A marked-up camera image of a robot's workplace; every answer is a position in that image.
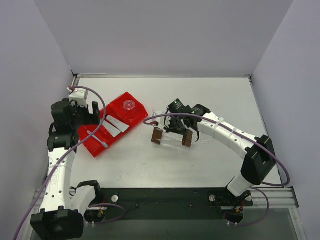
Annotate clear tray brown handles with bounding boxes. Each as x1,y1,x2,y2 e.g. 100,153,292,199
150,126,216,148

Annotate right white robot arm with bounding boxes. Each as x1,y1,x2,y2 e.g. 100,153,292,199
160,99,276,197

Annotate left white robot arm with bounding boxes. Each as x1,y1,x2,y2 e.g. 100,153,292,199
30,98,103,240

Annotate toothpaste tube green cap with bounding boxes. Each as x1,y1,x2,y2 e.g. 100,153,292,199
102,120,122,138

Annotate grey toothbrush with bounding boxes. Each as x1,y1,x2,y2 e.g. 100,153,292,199
86,130,108,148

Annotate toothpaste tube black cap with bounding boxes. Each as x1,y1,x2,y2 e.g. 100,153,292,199
106,115,130,133

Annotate red plastic compartment box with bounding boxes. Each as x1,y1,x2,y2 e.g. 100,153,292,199
83,92,149,158

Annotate clear plastic cup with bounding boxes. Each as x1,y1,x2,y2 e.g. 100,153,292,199
123,99,138,121

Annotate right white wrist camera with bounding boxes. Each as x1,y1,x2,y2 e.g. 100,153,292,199
150,111,168,128

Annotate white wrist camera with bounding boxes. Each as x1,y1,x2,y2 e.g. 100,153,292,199
150,111,168,128
67,87,88,108

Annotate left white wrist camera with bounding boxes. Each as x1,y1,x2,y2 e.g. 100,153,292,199
67,87,88,108

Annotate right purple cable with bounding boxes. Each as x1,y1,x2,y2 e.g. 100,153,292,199
143,112,291,227

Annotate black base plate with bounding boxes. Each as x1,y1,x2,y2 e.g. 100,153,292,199
84,187,253,223

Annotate aluminium front rail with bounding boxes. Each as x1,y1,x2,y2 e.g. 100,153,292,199
31,186,300,210

